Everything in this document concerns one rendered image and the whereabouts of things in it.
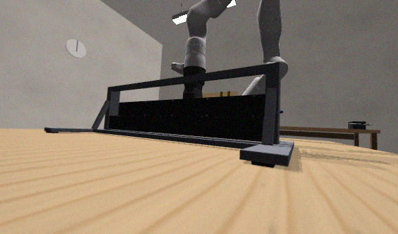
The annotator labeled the black metal rack frame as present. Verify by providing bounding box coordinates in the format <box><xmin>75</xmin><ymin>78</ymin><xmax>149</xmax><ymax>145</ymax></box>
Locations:
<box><xmin>45</xmin><ymin>62</ymin><xmax>294</xmax><ymax>168</ymax></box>

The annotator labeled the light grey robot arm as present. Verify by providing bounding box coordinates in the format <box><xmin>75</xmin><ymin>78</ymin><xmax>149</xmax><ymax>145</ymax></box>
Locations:
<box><xmin>186</xmin><ymin>0</ymin><xmax>288</xmax><ymax>95</ymax></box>

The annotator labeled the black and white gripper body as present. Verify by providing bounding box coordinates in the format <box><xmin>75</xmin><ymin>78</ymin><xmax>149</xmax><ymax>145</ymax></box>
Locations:
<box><xmin>171</xmin><ymin>52</ymin><xmax>206</xmax><ymax>99</ymax></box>

